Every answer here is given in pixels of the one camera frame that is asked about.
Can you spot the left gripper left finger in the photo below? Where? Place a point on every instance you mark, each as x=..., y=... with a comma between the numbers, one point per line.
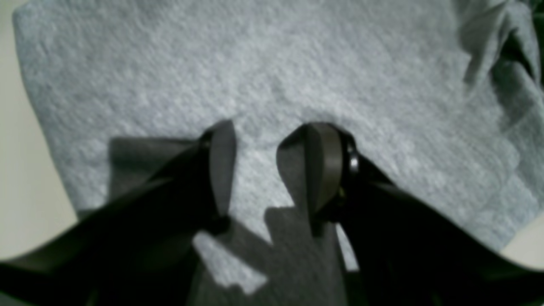
x=137, y=249

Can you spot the grey T-shirt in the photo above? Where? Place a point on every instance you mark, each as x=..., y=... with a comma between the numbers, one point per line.
x=443, y=96

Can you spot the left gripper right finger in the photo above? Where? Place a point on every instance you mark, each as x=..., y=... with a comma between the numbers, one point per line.
x=408, y=253

